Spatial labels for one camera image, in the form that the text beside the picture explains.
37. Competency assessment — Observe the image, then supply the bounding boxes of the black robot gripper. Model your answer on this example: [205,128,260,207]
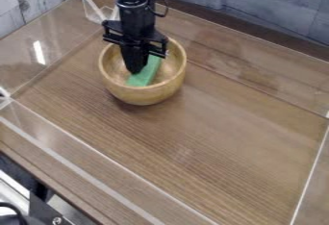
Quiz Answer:
[102,1,169,73]

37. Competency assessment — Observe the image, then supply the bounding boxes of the green rectangular block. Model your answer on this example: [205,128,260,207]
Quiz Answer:
[126,55,162,87]

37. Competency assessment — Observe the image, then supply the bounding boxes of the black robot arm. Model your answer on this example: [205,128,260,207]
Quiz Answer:
[102,0,169,74]

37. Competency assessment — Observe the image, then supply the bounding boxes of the wooden bowl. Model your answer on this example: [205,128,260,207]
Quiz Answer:
[98,38,187,106]

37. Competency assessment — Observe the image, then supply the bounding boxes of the clear acrylic corner bracket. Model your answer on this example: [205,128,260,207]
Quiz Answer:
[82,0,120,24]

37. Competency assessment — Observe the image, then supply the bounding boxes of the black metal table mount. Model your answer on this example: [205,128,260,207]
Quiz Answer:
[26,193,76,225]

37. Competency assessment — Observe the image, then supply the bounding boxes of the black cable bottom left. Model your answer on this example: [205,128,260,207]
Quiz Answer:
[0,201,31,225]

